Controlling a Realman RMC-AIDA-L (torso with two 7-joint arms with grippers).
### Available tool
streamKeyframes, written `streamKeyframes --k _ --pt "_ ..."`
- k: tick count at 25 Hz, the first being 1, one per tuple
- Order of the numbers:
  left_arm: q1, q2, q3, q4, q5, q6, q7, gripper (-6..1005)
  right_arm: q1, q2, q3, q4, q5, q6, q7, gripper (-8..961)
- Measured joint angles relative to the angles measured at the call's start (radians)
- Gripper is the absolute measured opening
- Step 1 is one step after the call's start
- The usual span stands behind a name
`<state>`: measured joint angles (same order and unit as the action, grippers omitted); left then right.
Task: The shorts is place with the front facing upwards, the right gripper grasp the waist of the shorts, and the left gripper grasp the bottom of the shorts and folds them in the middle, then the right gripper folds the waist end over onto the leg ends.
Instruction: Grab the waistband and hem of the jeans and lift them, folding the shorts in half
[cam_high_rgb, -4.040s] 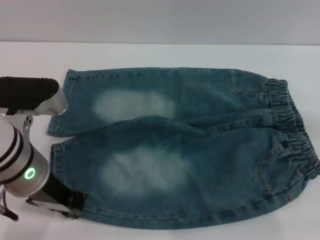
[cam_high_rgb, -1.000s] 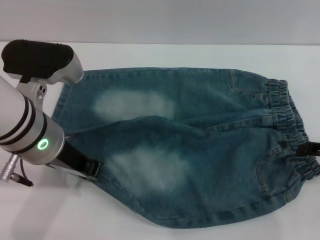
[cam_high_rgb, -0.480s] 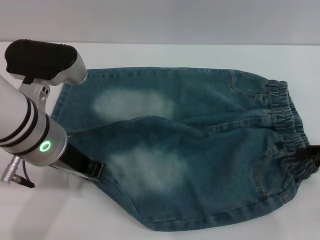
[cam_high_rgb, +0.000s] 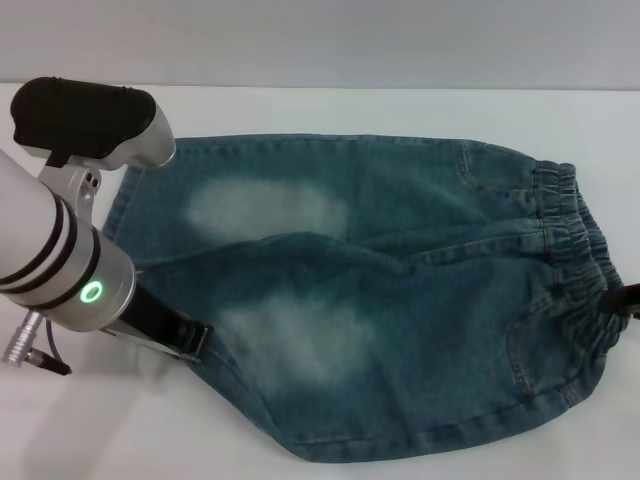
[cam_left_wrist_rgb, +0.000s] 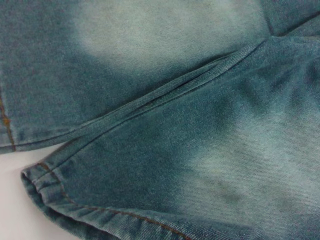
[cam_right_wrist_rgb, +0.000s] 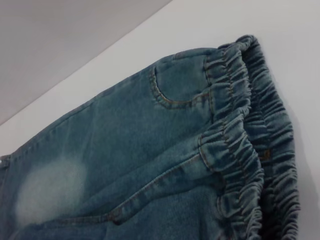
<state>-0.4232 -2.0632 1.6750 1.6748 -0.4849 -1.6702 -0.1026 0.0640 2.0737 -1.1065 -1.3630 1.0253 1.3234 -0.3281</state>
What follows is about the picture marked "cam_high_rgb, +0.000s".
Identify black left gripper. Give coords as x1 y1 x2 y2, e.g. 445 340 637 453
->
102 284 216 363

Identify blue denim shorts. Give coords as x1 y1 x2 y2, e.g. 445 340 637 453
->
102 130 629 446

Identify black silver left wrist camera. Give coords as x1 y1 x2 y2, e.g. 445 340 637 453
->
11 76 177 232

